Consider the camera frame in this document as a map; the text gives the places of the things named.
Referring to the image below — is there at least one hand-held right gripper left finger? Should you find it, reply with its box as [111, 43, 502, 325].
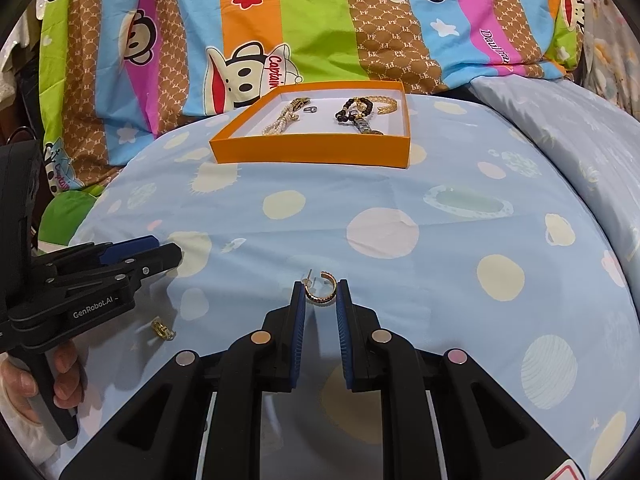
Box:
[59, 280, 307, 480]

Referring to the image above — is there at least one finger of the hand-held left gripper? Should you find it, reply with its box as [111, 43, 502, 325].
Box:
[47, 243, 182, 292]
[35, 236, 160, 267]

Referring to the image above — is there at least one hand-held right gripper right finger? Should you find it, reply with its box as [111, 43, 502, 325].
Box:
[336, 279, 576, 480]

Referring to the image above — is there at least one gold hoop earring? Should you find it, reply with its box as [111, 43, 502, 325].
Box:
[303, 269, 336, 307]

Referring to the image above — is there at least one small chunky gold earring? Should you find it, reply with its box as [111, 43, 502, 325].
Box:
[151, 317, 177, 342]

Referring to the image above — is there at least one orange shallow box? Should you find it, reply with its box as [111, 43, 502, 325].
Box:
[209, 81, 412, 170]

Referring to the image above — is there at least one white pearl bracelet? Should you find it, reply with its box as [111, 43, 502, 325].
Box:
[261, 100, 301, 137]

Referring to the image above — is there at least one silver wrist watch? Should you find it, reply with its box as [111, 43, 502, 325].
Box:
[350, 107, 385, 137]

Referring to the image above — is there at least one black bead bracelet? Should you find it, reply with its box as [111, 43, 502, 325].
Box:
[334, 97, 375, 123]

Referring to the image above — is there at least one gold bangle bracelet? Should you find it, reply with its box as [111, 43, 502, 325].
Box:
[361, 94, 399, 116]

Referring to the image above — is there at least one person's left hand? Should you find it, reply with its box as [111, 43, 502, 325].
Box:
[0, 341, 85, 428]

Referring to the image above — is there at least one white lace cloth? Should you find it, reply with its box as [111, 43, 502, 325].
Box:
[0, 10, 31, 101]

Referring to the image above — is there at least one striped cartoon monkey blanket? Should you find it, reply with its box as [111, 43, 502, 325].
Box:
[37, 0, 586, 246]

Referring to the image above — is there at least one pale blue quilt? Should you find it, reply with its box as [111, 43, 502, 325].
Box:
[467, 77, 640, 301]

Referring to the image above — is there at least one floral grey cloth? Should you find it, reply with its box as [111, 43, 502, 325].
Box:
[570, 0, 640, 121]

